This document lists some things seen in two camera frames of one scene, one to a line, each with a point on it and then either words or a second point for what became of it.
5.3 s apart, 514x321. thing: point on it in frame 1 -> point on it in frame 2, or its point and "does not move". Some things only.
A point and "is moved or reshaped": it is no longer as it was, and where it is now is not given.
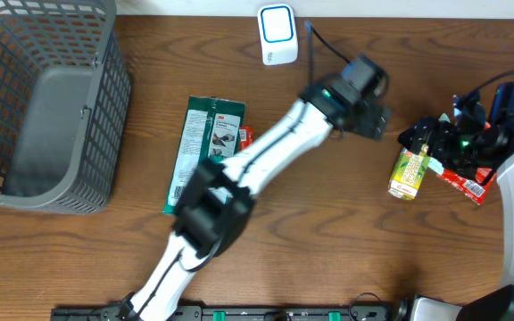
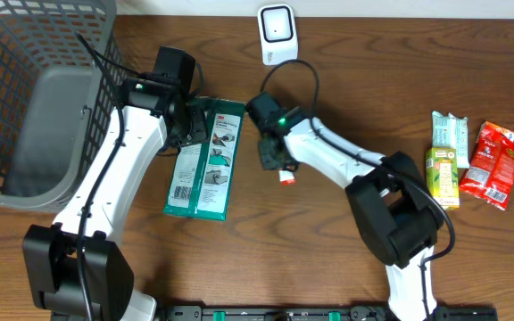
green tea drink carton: x=408 y=172 is moved or reshaped
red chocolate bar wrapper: x=246 y=136 -> x=286 y=177
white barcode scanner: x=277 y=33 does not move
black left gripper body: x=368 y=123 -> x=196 y=127
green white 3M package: x=211 y=132 does not move
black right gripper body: x=460 y=151 -> x=269 y=162
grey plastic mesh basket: x=51 y=103 does not move
